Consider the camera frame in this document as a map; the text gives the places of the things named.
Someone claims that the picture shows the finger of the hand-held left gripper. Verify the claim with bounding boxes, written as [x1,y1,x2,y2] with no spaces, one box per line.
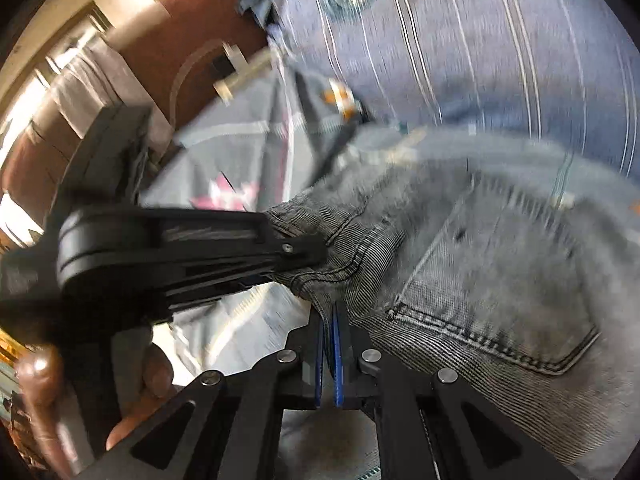
[167,270,292,320]
[164,209,329,293]

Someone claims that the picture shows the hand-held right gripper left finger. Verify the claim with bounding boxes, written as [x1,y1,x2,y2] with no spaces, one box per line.
[75,307,324,480]

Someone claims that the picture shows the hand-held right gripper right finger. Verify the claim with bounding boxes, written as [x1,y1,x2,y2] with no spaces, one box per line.
[331,304,583,480]

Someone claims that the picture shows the grey-blue denim pants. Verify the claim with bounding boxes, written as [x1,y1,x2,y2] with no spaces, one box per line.
[262,124,640,480]

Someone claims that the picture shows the person's left hand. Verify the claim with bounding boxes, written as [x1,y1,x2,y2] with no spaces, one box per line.
[15,344,176,479]

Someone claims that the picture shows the grey floral printed sheet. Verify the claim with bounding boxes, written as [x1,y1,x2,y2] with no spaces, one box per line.
[140,67,381,480]

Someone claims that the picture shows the grey hanging cloth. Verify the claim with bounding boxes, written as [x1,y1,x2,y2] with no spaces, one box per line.
[32,39,173,161]

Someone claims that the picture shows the pale metal fitting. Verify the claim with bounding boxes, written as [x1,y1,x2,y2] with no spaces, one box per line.
[214,42,275,103]

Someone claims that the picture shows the brown wooden headboard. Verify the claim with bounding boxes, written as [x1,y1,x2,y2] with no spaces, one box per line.
[107,0,281,131]

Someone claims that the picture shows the blue striped cloth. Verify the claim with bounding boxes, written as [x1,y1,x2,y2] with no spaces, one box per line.
[237,0,640,177]

